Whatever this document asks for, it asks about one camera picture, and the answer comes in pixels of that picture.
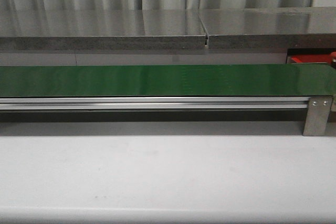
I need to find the red mushroom push button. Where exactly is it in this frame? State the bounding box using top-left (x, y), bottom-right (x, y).
top-left (330, 52), bottom-right (336, 69)

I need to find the green conveyor belt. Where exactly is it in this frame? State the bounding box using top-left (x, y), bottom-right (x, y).
top-left (1, 64), bottom-right (335, 98)

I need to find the red plastic tray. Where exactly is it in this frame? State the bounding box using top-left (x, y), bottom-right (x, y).
top-left (289, 54), bottom-right (332, 65)

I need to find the left steel counter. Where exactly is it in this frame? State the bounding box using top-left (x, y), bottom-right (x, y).
top-left (1, 10), bottom-right (207, 51)

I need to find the steel counter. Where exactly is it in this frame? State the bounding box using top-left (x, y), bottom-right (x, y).
top-left (199, 7), bottom-right (335, 49)
top-left (1, 10), bottom-right (207, 51)

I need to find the right steel counter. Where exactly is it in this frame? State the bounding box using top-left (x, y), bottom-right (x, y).
top-left (199, 7), bottom-right (335, 49)

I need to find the aluminium conveyor side rail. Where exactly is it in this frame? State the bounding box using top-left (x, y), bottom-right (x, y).
top-left (1, 97), bottom-right (310, 111)

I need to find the steel conveyor support bracket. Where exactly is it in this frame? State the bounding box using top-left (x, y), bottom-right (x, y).
top-left (302, 97), bottom-right (333, 136)

